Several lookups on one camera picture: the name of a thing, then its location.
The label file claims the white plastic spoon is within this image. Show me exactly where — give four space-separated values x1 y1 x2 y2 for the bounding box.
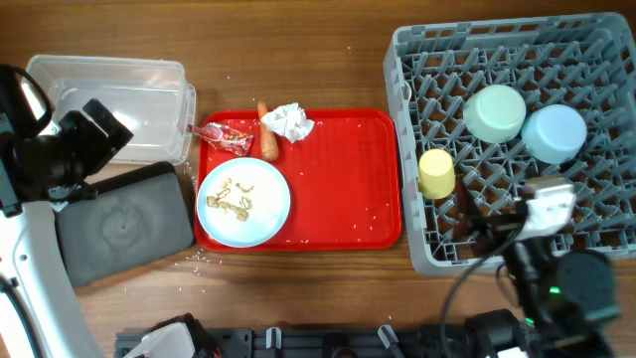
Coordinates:
402 81 413 103

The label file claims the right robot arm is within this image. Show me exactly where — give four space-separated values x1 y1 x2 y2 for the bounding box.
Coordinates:
439 176 621 357

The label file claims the yellow cup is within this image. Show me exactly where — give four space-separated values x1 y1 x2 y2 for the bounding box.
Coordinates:
418 148 455 200

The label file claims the light blue plate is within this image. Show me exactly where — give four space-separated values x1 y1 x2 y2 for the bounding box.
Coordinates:
196 157 291 249

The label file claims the clear plastic bin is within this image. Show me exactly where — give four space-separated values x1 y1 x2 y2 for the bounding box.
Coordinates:
27 55 197 165

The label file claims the grey dishwasher rack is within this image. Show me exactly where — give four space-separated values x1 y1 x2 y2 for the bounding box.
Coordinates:
384 13 635 275

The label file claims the red snack wrapper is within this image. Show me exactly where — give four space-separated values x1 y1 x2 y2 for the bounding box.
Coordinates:
188 122 254 157

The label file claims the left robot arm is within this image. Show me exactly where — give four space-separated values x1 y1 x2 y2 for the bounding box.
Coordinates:
1 64 133 357

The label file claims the red plastic tray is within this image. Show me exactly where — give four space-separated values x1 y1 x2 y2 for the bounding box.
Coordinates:
193 107 403 253

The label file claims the orange carrot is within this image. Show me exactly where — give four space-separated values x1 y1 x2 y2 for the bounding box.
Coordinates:
257 100 279 162

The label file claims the white tissue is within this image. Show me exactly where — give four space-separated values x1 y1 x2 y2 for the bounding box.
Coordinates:
261 102 315 143

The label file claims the light blue bowl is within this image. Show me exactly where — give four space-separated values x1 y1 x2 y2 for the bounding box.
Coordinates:
521 104 587 164

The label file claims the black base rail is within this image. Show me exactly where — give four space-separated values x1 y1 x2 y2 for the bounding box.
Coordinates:
113 322 468 358

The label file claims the green bowl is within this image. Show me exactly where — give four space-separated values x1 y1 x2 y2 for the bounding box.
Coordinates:
463 85 527 144

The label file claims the black waste tray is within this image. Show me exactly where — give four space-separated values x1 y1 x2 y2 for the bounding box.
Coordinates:
56 162 195 287

